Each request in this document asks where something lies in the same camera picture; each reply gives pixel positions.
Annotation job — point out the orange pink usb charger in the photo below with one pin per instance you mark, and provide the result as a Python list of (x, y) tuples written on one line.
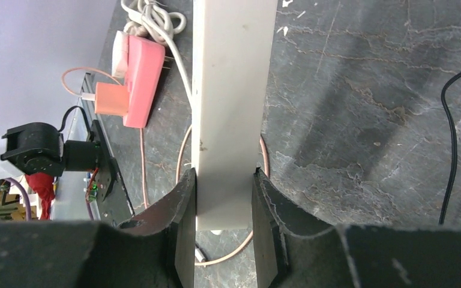
[(111, 99)]

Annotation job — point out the white usb power strip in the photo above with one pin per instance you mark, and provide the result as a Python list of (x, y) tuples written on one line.
[(232, 44)]

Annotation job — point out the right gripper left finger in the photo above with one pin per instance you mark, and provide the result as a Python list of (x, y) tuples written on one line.
[(153, 249)]

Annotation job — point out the pink square power strip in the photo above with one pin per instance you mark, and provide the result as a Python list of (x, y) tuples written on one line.
[(145, 63)]

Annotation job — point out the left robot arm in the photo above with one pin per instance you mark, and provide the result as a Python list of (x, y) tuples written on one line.
[(39, 147)]

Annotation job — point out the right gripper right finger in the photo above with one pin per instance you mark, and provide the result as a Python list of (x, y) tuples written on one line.
[(293, 248)]

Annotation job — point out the white charger plug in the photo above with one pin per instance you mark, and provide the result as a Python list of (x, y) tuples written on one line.
[(120, 55)]

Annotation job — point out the red cloth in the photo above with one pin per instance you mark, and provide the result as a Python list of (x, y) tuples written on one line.
[(42, 185)]

